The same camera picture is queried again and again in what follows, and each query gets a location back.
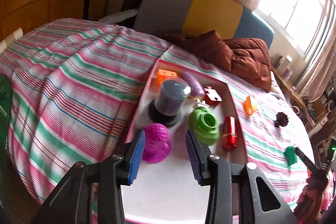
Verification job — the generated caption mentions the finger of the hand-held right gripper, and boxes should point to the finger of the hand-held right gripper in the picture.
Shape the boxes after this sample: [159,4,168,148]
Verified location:
[321,147,336,170]
[294,147,320,172]

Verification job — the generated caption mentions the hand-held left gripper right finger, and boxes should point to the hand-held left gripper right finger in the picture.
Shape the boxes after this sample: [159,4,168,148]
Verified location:
[185,130,300,224]

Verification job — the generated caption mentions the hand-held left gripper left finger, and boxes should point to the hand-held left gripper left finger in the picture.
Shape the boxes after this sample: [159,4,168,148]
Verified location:
[31,129,146,224]

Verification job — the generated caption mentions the green plastic spool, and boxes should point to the green plastic spool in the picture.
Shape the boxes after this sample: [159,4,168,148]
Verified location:
[284,146,298,167]

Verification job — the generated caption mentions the purple plastic cup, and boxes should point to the purple plastic cup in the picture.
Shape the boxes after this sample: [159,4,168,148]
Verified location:
[142,123,172,164]

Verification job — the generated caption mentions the green and white container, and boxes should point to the green and white container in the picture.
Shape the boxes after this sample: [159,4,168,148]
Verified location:
[188,106,220,146]

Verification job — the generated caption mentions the pink box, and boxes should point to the pink box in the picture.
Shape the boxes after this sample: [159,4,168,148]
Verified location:
[121,59,248,223]

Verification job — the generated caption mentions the red metallic capsule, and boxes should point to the red metallic capsule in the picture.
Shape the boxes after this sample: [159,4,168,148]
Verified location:
[222,116,237,152]

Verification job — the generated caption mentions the red puzzle piece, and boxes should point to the red puzzle piece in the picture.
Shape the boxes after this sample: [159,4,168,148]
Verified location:
[203,86,222,106]

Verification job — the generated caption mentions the clear jar with black lid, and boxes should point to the clear jar with black lid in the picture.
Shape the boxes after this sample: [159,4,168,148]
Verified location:
[148,79,191,128]

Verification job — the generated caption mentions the dark brown crown-shaped clip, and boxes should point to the dark brown crown-shaped clip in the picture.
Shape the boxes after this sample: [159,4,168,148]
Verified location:
[274,112,290,128]

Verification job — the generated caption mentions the cluttered wooden rack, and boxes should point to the cluttered wooden rack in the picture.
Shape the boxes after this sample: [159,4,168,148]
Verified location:
[306,82,336,140]

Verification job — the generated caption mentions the small white plastic piece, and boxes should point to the small white plastic piece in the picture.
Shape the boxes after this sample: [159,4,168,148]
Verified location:
[194,98,208,109]

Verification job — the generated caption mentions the purple ribbed item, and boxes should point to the purple ribbed item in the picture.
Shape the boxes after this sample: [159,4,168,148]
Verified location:
[182,71,206,98]

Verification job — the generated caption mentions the yellow orange plastic clip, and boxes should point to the yellow orange plastic clip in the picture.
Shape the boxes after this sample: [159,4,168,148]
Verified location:
[244,96,259,116]

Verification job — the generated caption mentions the wooden shelf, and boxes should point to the wooden shelf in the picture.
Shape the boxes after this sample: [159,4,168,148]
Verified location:
[272,67,306,106]

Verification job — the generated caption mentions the orange block with holes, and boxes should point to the orange block with holes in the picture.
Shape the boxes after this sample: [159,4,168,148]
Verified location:
[155,69,179,86]

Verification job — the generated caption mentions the striped bed cover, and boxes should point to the striped bed cover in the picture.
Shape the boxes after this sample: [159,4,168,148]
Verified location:
[0,18,331,224]

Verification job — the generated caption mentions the brown quilted blanket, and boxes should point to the brown quilted blanket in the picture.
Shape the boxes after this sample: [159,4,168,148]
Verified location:
[164,30,272,93]

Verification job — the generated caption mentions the blue headboard panel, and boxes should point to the blue headboard panel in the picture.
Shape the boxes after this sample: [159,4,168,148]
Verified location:
[234,6,274,47]

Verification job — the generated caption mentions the green translucent plastic item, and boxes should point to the green translucent plastic item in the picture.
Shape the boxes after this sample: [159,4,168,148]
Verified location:
[0,73,12,119]

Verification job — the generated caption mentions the yellow headboard panel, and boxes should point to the yellow headboard panel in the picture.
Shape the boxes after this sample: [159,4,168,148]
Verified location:
[182,0,243,39]

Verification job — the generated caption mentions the window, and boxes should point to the window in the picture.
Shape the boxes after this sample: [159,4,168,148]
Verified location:
[253,0,336,56]

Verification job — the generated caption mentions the grey yellow blue pillow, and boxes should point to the grey yellow blue pillow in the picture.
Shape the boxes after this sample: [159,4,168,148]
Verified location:
[134,0,200,35]

